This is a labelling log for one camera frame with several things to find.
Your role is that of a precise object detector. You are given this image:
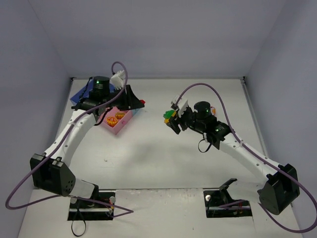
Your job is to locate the green curved lego brick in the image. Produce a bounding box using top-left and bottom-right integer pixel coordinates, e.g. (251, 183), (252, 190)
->
(163, 110), (175, 119)

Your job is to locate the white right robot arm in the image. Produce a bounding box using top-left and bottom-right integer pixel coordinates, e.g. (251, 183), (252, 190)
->
(164, 101), (300, 215)

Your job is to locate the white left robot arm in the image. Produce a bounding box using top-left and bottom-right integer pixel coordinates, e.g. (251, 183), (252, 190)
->
(30, 73), (144, 199)

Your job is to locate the light blue container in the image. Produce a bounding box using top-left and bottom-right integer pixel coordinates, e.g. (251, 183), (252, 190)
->
(130, 109), (141, 117)

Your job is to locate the small yellow lego brick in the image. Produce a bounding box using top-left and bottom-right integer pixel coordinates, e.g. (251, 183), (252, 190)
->
(211, 107), (216, 116)

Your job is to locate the dark blue container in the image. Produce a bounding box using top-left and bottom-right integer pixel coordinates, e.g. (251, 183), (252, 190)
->
(70, 81), (117, 102)

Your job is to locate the pink container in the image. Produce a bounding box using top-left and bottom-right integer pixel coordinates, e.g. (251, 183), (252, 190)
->
(101, 107), (132, 135)

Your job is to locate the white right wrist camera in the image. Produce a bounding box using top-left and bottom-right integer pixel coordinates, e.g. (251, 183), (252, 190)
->
(171, 95), (189, 118)

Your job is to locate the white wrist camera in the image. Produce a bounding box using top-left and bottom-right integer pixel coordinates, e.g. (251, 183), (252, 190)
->
(171, 95), (189, 118)
(110, 70), (125, 90)

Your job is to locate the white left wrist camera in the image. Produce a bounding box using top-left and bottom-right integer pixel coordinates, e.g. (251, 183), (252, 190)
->
(110, 70), (125, 90)

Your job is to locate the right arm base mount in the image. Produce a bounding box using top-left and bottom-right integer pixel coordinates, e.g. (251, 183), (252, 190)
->
(203, 190), (253, 219)

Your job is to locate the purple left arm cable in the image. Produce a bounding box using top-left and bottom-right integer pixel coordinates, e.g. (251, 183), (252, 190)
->
(5, 61), (134, 219)

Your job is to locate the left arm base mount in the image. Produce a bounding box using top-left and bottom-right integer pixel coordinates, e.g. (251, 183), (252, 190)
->
(67, 190), (115, 221)

